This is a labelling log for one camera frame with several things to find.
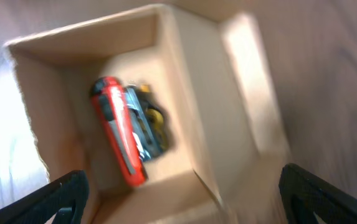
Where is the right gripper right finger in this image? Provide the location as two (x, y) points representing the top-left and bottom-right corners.
(278, 163), (357, 223)

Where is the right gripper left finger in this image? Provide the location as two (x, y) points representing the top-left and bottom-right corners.
(0, 170), (90, 224)

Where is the black correction tape dispenser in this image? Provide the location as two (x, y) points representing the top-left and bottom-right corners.
(124, 84), (170, 162)

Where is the red utility knife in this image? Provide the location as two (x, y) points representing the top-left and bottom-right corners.
(89, 77), (146, 187)

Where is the cardboard box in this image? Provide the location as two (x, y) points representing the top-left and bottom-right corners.
(4, 2), (288, 223)

